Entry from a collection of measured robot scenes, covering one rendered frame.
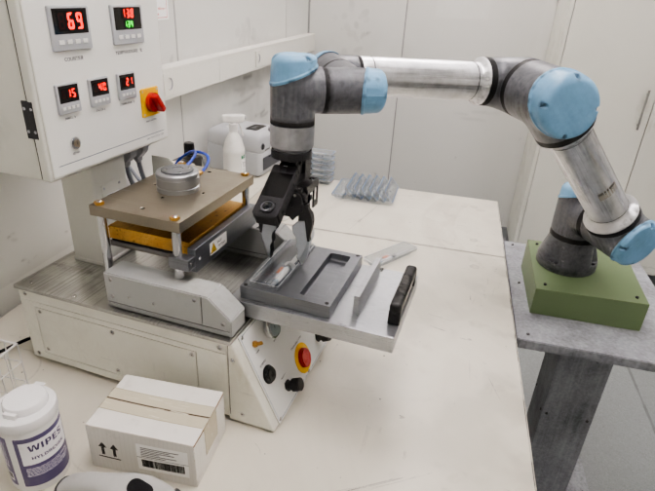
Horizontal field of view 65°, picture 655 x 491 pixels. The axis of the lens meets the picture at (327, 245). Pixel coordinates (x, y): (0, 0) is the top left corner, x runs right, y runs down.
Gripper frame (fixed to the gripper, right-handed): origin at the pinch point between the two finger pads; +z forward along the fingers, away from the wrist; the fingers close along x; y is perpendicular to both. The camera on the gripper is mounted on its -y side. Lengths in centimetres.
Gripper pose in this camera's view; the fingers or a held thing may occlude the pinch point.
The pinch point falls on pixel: (285, 256)
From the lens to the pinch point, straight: 95.9
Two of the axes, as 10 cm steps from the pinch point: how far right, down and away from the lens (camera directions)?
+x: -9.5, -1.9, 2.7
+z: -0.5, 9.0, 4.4
